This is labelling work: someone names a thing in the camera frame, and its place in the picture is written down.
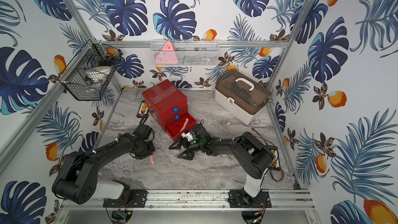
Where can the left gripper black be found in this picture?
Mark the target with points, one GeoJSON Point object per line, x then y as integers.
{"type": "Point", "coordinates": [142, 122]}

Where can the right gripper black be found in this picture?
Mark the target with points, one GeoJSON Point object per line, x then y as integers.
{"type": "Point", "coordinates": [179, 146]}

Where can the red three-drawer cabinet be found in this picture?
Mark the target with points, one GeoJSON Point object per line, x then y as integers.
{"type": "Point", "coordinates": [169, 107]}

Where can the pink fruit knife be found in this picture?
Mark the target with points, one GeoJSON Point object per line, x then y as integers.
{"type": "Point", "coordinates": [151, 159]}
{"type": "Point", "coordinates": [185, 124]}

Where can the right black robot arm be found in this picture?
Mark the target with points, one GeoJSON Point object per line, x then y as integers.
{"type": "Point", "coordinates": [254, 157]}

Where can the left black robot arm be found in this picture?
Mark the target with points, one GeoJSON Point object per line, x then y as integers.
{"type": "Point", "coordinates": [78, 182]}

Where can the black connector board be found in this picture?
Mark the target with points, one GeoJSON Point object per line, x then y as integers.
{"type": "Point", "coordinates": [275, 162]}
{"type": "Point", "coordinates": [142, 110]}

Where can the brown lid storage box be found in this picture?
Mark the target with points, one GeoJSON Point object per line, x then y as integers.
{"type": "Point", "coordinates": [241, 96]}

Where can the white object in basket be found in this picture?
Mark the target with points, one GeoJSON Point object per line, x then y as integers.
{"type": "Point", "coordinates": [97, 74]}

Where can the pink triangle item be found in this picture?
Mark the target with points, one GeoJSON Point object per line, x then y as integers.
{"type": "Point", "coordinates": [167, 56]}

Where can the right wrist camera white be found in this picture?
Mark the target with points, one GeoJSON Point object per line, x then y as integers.
{"type": "Point", "coordinates": [187, 135]}

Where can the black wire basket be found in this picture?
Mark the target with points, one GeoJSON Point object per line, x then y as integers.
{"type": "Point", "coordinates": [90, 55]}

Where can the clear wall shelf basket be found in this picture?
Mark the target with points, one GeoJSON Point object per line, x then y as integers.
{"type": "Point", "coordinates": [191, 52]}

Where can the aluminium front rail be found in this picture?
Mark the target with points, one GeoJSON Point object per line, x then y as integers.
{"type": "Point", "coordinates": [203, 200]}

